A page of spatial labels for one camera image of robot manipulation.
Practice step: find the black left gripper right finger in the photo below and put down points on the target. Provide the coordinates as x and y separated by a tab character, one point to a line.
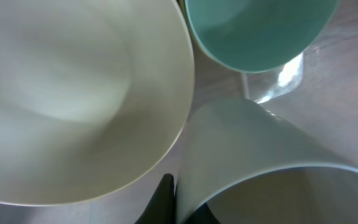
203	215

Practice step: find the green bowl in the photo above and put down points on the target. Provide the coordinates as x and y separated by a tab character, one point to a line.
256	35

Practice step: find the clear plastic storage container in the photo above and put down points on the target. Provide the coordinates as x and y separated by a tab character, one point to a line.
325	105

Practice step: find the grey cup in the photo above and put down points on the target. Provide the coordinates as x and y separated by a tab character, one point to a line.
251	166

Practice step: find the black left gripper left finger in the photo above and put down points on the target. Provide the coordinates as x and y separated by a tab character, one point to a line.
161	207

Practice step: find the cream plate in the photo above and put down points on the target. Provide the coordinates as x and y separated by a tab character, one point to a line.
93	95

